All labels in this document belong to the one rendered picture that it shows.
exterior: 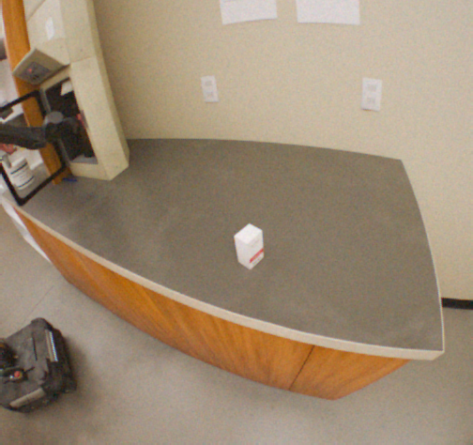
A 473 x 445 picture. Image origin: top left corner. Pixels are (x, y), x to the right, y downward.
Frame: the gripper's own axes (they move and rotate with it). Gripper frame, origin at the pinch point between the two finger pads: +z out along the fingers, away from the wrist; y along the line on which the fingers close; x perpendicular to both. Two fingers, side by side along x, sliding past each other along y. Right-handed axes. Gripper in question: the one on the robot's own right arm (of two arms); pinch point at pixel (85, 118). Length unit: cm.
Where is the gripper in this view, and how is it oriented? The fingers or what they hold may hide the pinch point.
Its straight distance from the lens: 108.4
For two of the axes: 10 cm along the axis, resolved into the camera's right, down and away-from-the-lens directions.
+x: 0.9, 8.2, 5.7
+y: -9.3, -1.4, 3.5
